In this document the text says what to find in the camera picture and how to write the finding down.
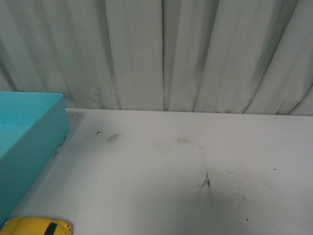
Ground yellow beetle toy car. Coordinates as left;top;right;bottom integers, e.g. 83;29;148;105
0;217;73;235

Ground turquoise plastic storage bin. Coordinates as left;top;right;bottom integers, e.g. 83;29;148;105
0;92;69;224

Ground white pleated curtain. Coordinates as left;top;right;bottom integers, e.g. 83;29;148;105
0;0;313;116

